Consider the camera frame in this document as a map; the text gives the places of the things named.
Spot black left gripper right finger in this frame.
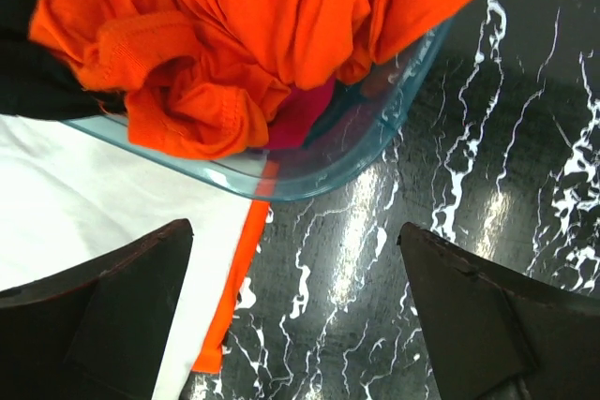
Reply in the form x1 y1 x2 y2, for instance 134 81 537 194
397 223 599 399

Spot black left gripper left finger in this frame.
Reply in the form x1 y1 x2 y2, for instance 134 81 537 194
1 219 193 399

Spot orange t-shirt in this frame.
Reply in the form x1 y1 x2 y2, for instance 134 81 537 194
191 200 270 375
29 0 471 159

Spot folded orange t-shirt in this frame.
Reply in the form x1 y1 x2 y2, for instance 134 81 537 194
191 200 270 375

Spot folded white t-shirt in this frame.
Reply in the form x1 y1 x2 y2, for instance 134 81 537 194
1 117 250 399

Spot clear blue plastic bin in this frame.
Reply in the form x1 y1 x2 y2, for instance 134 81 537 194
72 13 456 200

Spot black t-shirt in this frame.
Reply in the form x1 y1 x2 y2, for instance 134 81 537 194
1 0 126 121

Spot magenta t-shirt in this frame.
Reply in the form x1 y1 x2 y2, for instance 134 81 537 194
263 77 336 150

